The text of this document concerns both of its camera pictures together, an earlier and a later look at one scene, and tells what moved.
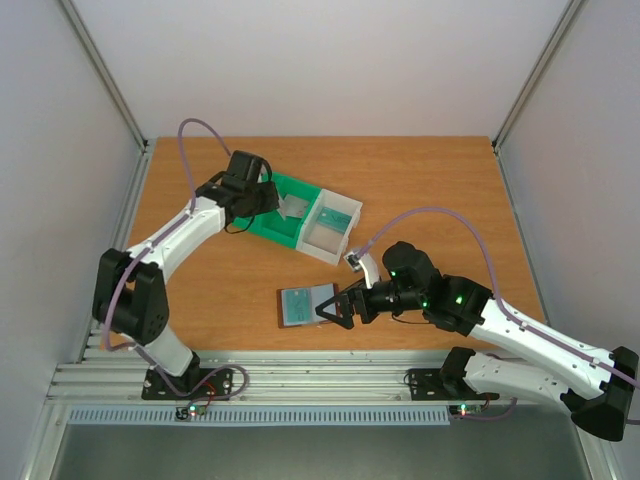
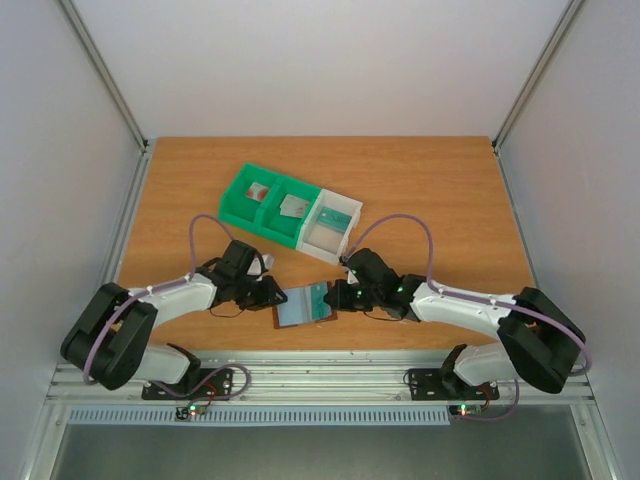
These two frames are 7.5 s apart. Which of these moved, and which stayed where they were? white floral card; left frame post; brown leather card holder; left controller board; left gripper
Moved: left gripper
Stayed: left frame post; left controller board; brown leather card holder; white floral card
